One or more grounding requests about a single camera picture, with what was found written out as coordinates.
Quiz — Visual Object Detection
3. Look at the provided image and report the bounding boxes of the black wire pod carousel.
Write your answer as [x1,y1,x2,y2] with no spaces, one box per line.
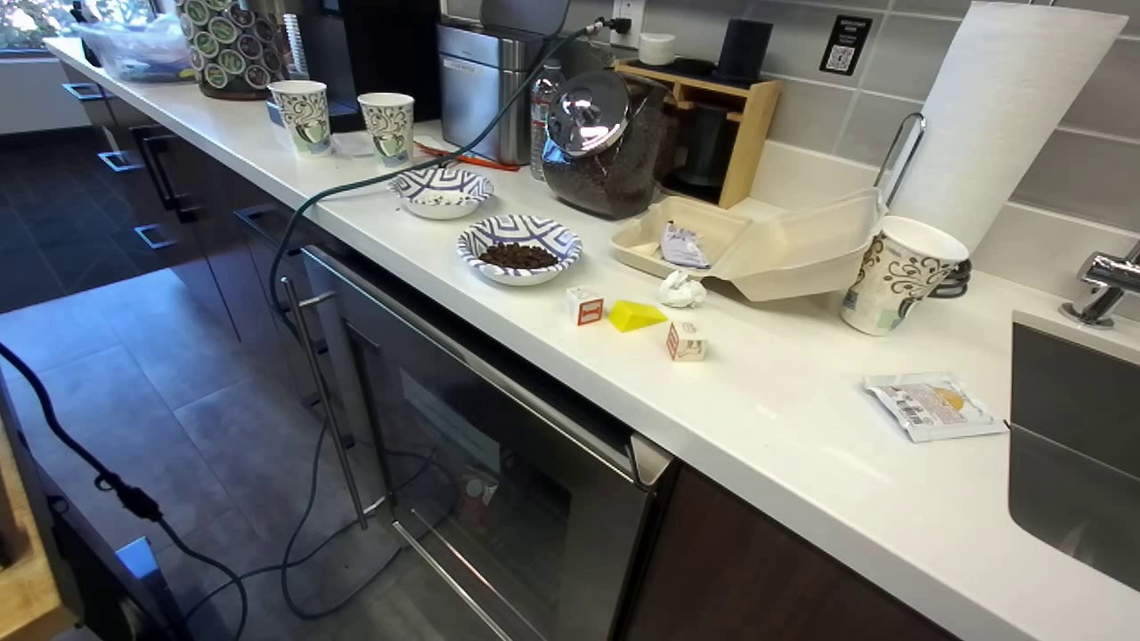
[175,0,297,102]

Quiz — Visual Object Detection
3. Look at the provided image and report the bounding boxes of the black silver Keurig coffeemaker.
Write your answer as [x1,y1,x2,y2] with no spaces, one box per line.
[291,0,445,135]

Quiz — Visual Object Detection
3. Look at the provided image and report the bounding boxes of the yellow small packet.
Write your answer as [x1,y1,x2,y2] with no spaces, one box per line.
[603,295,674,339]

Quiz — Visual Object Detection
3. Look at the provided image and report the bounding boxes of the orange stick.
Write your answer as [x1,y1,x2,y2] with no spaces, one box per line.
[413,140,525,175]

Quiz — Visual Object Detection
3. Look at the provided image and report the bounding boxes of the stainless steel canister box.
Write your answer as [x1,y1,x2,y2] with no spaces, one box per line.
[436,21,536,166]

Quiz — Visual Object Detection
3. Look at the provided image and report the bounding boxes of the small creamer cup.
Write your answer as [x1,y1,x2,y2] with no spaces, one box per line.
[661,321,711,368]

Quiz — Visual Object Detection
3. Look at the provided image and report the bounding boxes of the white paper towel roll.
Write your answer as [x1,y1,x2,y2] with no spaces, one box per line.
[888,0,1128,256]

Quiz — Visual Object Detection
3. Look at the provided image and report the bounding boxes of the dark base cabinet with handles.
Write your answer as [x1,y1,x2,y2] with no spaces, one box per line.
[49,63,319,358]

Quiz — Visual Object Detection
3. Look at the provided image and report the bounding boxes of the patterned paper cup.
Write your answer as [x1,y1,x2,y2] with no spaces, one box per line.
[268,76,334,161]
[355,90,419,166]

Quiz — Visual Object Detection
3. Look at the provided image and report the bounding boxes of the dark blue cable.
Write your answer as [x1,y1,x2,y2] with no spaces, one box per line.
[175,14,635,624]

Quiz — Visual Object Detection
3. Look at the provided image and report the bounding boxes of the clear printed flat packet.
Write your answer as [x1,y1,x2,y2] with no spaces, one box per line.
[857,368,1009,450]

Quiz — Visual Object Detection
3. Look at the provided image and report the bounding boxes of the wrapper inside takeout container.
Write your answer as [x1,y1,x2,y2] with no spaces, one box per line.
[655,222,715,273]

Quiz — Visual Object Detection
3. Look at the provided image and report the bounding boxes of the glass jar of coffee beans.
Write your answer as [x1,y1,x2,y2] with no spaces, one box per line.
[539,66,669,223]

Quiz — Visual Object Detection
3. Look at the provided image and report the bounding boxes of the beige takeout container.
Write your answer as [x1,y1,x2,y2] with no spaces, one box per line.
[608,185,882,307]

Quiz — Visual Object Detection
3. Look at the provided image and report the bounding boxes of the white wall outlet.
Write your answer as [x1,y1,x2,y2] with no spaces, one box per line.
[608,0,651,38]

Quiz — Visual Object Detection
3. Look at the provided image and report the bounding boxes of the patterned bowl with coffee grounds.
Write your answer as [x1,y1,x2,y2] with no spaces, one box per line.
[457,211,589,290]

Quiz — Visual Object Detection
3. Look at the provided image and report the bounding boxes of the small white cup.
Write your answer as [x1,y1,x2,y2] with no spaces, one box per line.
[635,28,680,71]

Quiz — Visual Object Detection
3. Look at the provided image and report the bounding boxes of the wooden counter rack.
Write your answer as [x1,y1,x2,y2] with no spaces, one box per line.
[608,57,784,213]

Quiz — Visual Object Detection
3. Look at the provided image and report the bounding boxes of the black box on rack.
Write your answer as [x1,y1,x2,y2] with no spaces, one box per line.
[715,14,778,90]

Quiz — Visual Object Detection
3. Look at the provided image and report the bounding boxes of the crumpled white wrapper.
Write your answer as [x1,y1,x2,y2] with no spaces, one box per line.
[655,267,711,312]

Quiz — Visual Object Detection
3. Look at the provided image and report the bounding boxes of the patterned ceramic mug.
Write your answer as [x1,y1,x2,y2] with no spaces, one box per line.
[837,213,976,339]

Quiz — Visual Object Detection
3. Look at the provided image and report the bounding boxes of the chrome sink faucet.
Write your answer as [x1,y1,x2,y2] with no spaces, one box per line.
[1058,237,1140,330]

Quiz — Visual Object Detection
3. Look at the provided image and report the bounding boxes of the empty patterned paper bowl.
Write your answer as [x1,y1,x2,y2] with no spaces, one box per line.
[387,161,500,223]

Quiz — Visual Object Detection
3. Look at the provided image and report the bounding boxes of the plastic wrapped paper plates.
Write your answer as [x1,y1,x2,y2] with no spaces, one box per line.
[68,8,198,84]

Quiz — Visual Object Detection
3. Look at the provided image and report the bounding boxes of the black wall label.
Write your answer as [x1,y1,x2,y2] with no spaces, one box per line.
[817,12,875,82]

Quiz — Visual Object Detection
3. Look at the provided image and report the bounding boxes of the steel kitchen sink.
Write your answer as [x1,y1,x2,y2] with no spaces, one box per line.
[1006,308,1140,593]

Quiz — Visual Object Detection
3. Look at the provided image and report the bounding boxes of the stainless undercounter appliance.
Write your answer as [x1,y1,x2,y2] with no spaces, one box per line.
[291,237,677,641]

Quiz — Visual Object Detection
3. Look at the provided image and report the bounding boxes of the black floor cable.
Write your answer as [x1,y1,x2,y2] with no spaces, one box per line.
[0,339,253,641]

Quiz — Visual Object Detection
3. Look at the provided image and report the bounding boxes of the dark undersink cabinet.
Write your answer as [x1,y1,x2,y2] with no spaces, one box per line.
[620,459,962,641]

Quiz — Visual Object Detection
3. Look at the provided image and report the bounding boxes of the wooden table corner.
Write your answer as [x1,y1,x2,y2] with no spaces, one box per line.
[0,413,78,641]

